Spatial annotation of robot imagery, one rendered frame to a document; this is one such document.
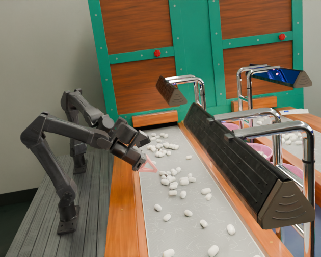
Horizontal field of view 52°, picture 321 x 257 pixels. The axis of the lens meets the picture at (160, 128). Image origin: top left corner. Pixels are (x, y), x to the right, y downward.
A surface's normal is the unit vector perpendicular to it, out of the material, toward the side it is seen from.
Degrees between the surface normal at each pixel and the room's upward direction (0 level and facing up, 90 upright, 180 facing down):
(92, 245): 0
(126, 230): 0
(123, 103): 90
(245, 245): 0
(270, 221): 90
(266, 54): 90
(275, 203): 90
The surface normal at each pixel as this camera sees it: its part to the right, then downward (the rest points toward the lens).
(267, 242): -0.12, -0.96
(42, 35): 0.16, 0.24
